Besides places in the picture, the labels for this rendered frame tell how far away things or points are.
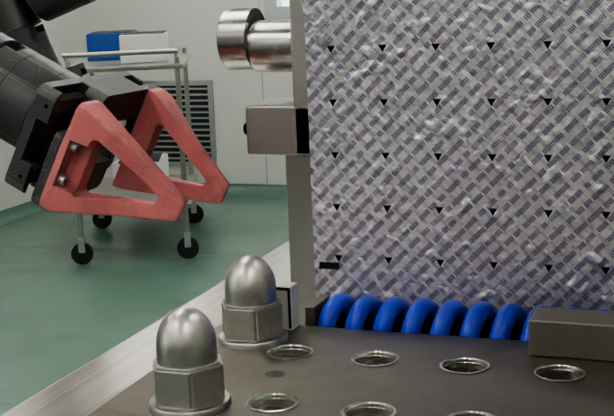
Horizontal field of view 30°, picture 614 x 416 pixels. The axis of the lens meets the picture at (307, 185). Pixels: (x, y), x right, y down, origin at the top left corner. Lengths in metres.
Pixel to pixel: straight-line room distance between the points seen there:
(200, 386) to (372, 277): 0.17
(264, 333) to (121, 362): 0.43
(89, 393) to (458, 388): 0.47
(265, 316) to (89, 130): 0.15
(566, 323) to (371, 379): 0.10
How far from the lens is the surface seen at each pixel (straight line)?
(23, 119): 0.69
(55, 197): 0.66
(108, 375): 0.98
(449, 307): 0.61
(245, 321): 0.59
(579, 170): 0.61
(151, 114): 0.72
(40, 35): 1.27
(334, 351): 0.58
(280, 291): 0.61
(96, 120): 0.64
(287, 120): 0.72
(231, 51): 0.74
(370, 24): 0.62
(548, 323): 0.56
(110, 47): 5.65
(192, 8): 6.86
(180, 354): 0.50
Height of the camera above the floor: 1.21
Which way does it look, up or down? 10 degrees down
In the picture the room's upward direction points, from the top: 2 degrees counter-clockwise
